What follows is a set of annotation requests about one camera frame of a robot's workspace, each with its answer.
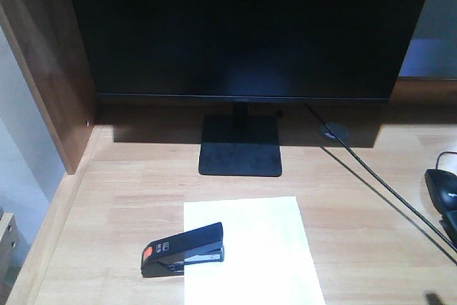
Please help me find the black orange stapler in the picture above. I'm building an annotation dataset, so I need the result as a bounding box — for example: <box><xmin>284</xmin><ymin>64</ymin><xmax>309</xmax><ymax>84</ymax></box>
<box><xmin>141</xmin><ymin>222</ymin><xmax>224</xmax><ymax>278</ymax></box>

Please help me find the black computer monitor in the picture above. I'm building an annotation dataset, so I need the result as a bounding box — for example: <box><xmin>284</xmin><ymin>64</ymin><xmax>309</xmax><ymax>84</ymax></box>
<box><xmin>72</xmin><ymin>0</ymin><xmax>425</xmax><ymax>176</ymax></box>

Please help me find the black computer mouse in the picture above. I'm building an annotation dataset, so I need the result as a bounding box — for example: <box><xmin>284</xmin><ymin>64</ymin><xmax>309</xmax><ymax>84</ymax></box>
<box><xmin>424</xmin><ymin>169</ymin><xmax>456</xmax><ymax>214</ymax></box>

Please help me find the grey cable grommet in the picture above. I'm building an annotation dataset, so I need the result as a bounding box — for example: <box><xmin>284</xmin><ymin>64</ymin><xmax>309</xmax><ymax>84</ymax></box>
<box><xmin>320</xmin><ymin>122</ymin><xmax>350</xmax><ymax>141</ymax></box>

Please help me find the black monitor cable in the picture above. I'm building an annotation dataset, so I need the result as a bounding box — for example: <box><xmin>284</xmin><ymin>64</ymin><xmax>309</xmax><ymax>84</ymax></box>
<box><xmin>303</xmin><ymin>101</ymin><xmax>457</xmax><ymax>252</ymax></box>

